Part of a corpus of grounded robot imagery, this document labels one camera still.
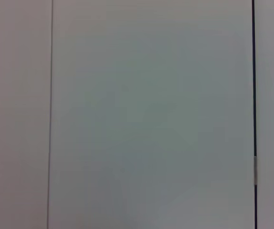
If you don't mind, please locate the small grey wall clip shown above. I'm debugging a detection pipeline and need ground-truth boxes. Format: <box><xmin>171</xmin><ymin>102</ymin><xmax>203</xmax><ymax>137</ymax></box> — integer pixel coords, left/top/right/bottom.
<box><xmin>253</xmin><ymin>155</ymin><xmax>258</xmax><ymax>186</ymax></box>

